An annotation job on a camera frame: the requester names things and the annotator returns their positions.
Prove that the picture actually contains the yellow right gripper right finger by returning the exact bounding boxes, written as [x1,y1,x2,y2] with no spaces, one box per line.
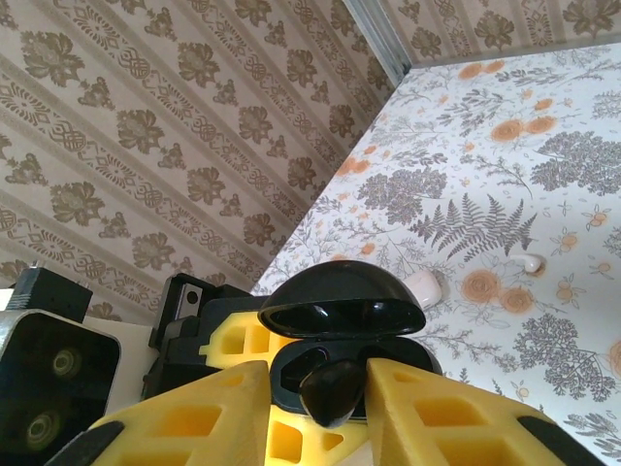
[366,357,603,466]

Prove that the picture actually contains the black wireless earbud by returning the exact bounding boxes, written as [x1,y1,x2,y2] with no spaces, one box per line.
[299,359,364,429]

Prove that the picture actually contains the white wireless earbud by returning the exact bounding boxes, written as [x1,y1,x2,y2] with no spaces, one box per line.
[507,253,548,274]

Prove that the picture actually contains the black earbud charging case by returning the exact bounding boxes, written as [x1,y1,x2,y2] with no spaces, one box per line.
[258,260,443,423]

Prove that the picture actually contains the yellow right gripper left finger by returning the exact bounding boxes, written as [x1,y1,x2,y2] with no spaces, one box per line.
[46,359,271,466]

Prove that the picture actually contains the aluminium frame post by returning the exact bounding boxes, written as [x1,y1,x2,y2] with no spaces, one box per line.
[342,0,414,86]

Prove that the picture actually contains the white earbud charging case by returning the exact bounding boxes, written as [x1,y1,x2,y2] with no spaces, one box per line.
[406,270,443,311]

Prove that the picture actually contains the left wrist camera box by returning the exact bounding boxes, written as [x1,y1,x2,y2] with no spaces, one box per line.
[0,310,161,466]

